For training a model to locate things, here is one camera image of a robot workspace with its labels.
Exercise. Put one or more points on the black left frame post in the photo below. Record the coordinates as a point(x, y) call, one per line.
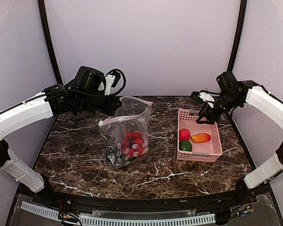
point(48, 40)

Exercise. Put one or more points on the orange yellow mango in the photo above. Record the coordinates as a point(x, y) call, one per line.
point(201, 138)

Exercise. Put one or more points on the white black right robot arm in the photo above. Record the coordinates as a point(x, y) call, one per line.
point(234, 94)

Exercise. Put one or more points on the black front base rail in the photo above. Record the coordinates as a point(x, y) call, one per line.
point(78, 203)

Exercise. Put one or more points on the pink perforated plastic basket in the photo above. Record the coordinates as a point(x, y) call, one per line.
point(205, 152)

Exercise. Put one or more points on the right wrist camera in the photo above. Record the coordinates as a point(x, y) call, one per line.
point(202, 97)

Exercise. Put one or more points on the green cucumber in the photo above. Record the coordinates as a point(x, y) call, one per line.
point(127, 160)

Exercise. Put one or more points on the white slotted cable duct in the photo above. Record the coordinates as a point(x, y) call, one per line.
point(113, 218)

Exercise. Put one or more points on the dark purple eggplant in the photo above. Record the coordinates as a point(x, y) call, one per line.
point(111, 156)

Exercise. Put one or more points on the black frame post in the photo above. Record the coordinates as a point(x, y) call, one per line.
point(48, 40)
point(237, 36)

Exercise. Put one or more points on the black right frame post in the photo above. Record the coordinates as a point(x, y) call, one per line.
point(237, 36)

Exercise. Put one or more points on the clear zip top bag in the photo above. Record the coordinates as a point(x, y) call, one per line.
point(128, 130)

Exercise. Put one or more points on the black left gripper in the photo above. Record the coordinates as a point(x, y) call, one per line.
point(110, 110)

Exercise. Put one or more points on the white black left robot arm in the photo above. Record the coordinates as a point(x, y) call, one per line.
point(89, 91)

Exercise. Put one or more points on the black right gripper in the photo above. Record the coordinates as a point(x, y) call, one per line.
point(210, 114)

